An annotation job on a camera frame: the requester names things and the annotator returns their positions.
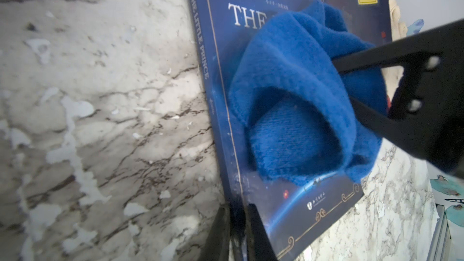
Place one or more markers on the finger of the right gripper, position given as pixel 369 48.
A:
pixel 412 134
pixel 419 52

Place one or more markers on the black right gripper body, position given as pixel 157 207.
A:
pixel 438 95

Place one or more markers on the blue cloth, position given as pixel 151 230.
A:
pixel 296 107

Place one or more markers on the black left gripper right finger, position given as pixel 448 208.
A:
pixel 258 245

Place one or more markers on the blue Little Prince book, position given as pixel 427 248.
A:
pixel 293 216

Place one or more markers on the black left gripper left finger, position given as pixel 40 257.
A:
pixel 216 247

